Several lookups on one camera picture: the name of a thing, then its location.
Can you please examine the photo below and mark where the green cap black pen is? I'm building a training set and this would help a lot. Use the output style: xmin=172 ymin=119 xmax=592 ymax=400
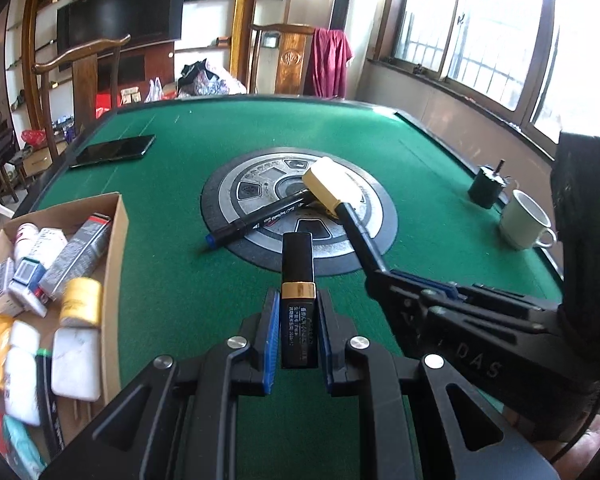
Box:
xmin=35 ymin=349 xmax=65 ymax=460

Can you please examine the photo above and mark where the black blue marker pen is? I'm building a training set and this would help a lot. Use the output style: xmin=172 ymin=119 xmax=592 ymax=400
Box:
xmin=206 ymin=188 xmax=315 ymax=249

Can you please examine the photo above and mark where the yellow tape roll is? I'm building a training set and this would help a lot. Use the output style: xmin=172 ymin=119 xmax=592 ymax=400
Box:
xmin=59 ymin=278 xmax=102 ymax=328

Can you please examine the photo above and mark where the grey red long box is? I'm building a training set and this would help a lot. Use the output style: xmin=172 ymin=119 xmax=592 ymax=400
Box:
xmin=38 ymin=214 xmax=112 ymax=301

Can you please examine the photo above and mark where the blue white medicine box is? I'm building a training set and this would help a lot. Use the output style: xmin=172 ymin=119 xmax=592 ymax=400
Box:
xmin=8 ymin=257 xmax=48 ymax=318

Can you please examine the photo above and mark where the white bottle red label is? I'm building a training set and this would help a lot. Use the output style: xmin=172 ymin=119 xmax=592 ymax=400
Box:
xmin=14 ymin=222 xmax=40 ymax=262

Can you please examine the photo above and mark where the white barcode medicine box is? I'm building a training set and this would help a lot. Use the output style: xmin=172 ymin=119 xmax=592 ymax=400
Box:
xmin=0 ymin=257 xmax=24 ymax=316

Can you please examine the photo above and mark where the white ceramic mug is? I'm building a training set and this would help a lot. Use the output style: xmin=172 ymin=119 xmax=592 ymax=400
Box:
xmin=498 ymin=190 xmax=557 ymax=250

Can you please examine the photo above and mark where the black cylindrical motor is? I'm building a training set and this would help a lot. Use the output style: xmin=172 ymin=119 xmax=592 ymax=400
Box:
xmin=468 ymin=159 xmax=507 ymax=209

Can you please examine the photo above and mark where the brown cardboard box tray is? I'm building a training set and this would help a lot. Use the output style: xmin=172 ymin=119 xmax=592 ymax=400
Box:
xmin=0 ymin=190 xmax=131 ymax=466

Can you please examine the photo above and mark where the round centre table disc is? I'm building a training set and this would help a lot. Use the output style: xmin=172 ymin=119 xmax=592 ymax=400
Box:
xmin=200 ymin=148 xmax=399 ymax=276

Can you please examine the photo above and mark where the dark red hanging cloth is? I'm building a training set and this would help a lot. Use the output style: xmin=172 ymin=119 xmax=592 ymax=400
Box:
xmin=304 ymin=28 xmax=352 ymax=99

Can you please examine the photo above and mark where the black smartphone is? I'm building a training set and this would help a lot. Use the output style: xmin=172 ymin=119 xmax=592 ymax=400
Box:
xmin=69 ymin=134 xmax=156 ymax=169

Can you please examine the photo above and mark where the wooden chair with carving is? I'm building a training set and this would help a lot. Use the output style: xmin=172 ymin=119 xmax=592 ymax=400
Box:
xmin=248 ymin=23 xmax=315 ymax=96

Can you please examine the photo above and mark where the black bag pile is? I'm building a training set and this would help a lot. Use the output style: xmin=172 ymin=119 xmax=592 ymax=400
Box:
xmin=178 ymin=58 xmax=247 ymax=96

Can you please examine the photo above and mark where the wooden chair near table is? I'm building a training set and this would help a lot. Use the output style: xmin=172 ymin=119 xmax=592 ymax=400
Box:
xmin=32 ymin=34 xmax=131 ymax=164

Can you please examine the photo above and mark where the black wall television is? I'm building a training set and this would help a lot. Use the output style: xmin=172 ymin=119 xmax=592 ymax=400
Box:
xmin=56 ymin=0 xmax=184 ymax=54

